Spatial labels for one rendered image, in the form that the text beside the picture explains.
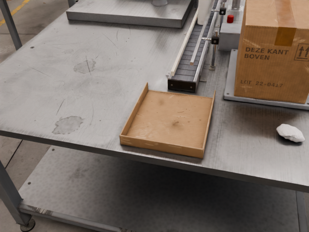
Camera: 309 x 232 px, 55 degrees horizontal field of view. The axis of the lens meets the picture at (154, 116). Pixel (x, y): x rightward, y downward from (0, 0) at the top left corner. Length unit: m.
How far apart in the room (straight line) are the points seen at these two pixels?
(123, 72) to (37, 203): 0.81
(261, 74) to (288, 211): 0.77
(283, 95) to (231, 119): 0.20
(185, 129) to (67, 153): 1.00
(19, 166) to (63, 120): 1.15
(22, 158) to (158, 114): 1.39
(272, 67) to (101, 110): 0.60
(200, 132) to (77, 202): 0.85
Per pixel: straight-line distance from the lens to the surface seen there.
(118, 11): 1.76
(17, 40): 3.15
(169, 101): 1.10
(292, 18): 1.06
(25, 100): 1.25
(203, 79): 1.22
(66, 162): 1.80
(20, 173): 2.16
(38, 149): 2.26
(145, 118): 1.03
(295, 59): 1.05
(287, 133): 1.00
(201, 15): 1.53
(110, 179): 1.65
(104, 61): 1.38
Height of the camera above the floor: 1.51
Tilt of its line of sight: 41 degrees down
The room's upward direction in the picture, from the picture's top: 3 degrees counter-clockwise
